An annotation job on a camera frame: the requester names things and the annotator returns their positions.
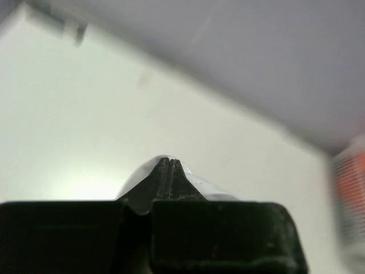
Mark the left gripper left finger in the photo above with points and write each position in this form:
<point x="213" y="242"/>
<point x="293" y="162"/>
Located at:
<point x="79" y="236"/>

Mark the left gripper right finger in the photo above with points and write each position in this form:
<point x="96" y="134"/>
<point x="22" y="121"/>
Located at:
<point x="192" y="235"/>

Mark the white t shirt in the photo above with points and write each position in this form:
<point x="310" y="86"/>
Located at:
<point x="207" y="189"/>

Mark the orange t shirt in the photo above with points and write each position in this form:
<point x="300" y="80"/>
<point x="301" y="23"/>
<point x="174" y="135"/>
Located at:
<point x="349" y="173"/>

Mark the white plastic basket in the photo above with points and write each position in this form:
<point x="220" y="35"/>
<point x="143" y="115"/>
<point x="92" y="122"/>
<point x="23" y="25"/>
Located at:
<point x="351" y="218"/>

